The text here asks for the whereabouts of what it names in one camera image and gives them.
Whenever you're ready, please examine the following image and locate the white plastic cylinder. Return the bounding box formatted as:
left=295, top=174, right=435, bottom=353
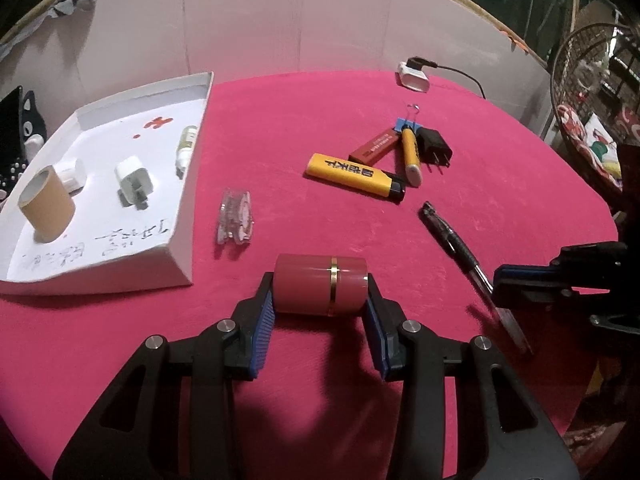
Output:
left=54, top=158, right=87, bottom=192

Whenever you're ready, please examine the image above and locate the wicker chair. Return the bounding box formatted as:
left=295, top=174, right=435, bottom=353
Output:
left=550, top=22, right=640, bottom=201

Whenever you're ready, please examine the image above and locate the yellow lighter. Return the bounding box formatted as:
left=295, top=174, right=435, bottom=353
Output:
left=306, top=152, right=406, bottom=204

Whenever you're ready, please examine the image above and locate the white cardboard box lid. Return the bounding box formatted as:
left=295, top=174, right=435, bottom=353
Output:
left=0, top=72, right=215, bottom=296

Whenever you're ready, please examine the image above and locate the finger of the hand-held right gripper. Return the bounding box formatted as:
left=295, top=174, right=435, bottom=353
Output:
left=492, top=242, right=630, bottom=286
left=492, top=280, right=640, bottom=313

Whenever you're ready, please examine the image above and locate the white charger with black cable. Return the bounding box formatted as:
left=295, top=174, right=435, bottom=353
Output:
left=406, top=56, right=487, bottom=99

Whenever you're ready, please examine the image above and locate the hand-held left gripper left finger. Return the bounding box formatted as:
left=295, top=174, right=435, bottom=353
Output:
left=52, top=270, right=276, bottom=480

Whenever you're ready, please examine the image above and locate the bamboo rail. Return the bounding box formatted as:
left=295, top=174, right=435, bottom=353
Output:
left=0, top=0, right=551, bottom=68

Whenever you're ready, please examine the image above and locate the black pen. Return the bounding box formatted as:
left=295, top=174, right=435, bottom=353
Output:
left=419, top=201, right=533, bottom=356

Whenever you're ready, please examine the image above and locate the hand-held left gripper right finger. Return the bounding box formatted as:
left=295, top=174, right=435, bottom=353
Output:
left=362, top=275, right=581, bottom=480

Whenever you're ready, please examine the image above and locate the red patterned cushion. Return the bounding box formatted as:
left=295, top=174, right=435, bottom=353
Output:
left=557, top=105, right=640, bottom=191

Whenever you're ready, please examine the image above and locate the white power adapter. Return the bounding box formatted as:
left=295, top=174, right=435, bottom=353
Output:
left=115, top=160, right=157, bottom=210

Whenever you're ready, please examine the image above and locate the yellow marker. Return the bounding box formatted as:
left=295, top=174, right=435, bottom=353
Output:
left=401, top=127, right=423, bottom=187

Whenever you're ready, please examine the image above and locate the black power plug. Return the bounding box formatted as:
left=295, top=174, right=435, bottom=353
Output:
left=416, top=127, right=455, bottom=173

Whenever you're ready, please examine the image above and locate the brown tape roll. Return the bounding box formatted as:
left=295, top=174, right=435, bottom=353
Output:
left=17, top=166, right=76, bottom=242

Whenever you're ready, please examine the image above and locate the black cat phone stand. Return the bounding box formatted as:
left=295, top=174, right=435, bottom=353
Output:
left=0, top=86, right=48, bottom=206

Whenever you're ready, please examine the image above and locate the red cylinder with gold band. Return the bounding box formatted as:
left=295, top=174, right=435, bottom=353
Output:
left=274, top=254, right=370, bottom=317

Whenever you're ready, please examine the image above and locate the small white bottle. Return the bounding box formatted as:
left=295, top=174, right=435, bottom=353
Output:
left=175, top=126, right=199, bottom=178

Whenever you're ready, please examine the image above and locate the dark red lighter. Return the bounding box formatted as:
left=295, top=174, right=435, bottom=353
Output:
left=348, top=127, right=398, bottom=165

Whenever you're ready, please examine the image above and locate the blue binder clip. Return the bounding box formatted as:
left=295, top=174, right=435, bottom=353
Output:
left=394, top=102, right=423, bottom=134

